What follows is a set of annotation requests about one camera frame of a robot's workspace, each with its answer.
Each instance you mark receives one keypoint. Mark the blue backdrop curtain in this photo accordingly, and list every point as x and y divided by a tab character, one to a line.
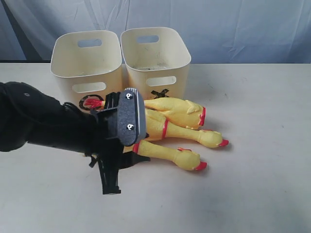
215	31

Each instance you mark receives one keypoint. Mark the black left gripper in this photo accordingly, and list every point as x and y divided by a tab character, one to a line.
107	147

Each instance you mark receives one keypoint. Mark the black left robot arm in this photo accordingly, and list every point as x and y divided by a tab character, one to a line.
29	116

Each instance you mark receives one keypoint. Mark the headless yellow rubber chicken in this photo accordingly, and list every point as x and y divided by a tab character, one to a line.
184	113

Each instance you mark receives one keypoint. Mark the cream bin marked circle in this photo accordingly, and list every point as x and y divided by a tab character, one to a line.
87	65

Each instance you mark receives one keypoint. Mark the cream bin marked cross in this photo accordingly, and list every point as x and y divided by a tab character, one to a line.
157	61

